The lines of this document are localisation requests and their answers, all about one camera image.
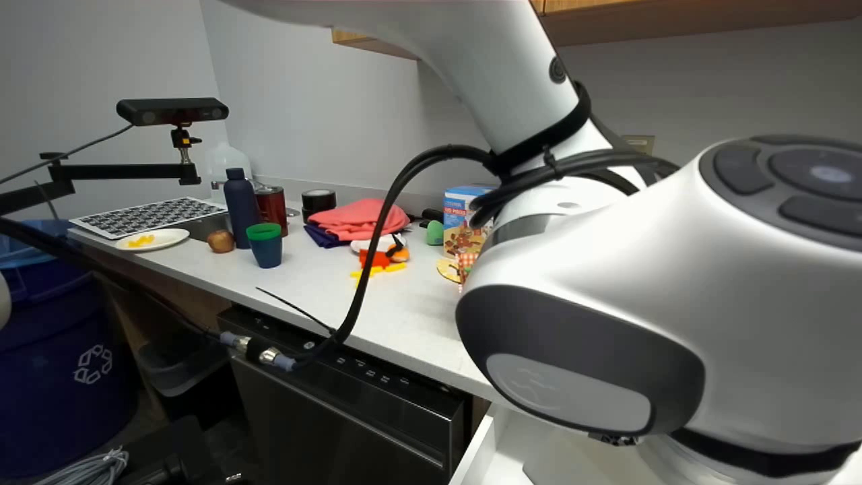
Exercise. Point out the black stereo camera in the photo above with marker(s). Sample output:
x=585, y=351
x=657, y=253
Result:
x=172, y=113

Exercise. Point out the green lidded blue cup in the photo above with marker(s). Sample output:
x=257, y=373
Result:
x=265, y=245

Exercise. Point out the blue toy food box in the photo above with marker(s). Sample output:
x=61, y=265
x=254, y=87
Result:
x=457, y=204

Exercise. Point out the green toy pepper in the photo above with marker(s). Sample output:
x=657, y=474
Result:
x=434, y=234

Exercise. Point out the white keyboard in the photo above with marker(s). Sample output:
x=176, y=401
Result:
x=121, y=223

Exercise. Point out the dark blue bottle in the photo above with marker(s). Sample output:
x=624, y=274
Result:
x=241, y=200

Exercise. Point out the blue recycling bin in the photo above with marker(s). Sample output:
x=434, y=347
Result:
x=64, y=377

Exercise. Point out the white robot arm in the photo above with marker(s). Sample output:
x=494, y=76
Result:
x=711, y=311

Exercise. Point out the red cloth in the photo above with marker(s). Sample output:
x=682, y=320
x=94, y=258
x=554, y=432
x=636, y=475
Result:
x=360, y=220

